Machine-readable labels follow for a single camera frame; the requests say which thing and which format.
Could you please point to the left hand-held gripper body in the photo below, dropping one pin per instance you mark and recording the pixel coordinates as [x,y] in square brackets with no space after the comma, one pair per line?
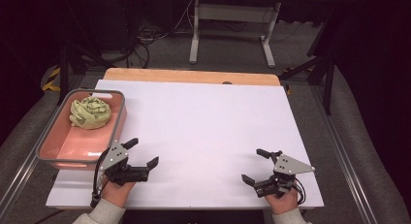
[113,156]

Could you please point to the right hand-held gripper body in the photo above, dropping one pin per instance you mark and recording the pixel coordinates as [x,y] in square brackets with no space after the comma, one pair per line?
[290,166]

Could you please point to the person's left hand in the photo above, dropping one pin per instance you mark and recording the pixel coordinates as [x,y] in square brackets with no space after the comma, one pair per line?
[115,193]

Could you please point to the person's right hand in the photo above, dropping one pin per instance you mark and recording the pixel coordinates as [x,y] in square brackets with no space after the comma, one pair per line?
[283,203]

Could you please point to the pink bin with grey rim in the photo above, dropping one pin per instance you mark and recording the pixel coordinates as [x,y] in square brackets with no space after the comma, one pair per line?
[80,144]

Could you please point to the rolled green patterned cloth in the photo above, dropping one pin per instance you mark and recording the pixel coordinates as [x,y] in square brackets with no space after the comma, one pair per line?
[90,113]

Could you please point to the white table mat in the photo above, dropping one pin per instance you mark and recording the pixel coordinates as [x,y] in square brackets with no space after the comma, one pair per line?
[206,127]

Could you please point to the black tripod stand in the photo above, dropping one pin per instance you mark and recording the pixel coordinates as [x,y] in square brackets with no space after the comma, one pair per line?
[64,69]
[328,85]

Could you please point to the yellow black hazard tape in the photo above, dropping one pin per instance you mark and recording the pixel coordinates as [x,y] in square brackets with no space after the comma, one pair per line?
[51,83]

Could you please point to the aluminium rail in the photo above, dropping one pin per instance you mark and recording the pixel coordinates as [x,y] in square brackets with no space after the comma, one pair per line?
[16,188]
[344,159]

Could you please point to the white metal desk frame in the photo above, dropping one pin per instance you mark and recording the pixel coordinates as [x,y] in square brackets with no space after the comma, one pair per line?
[232,12]

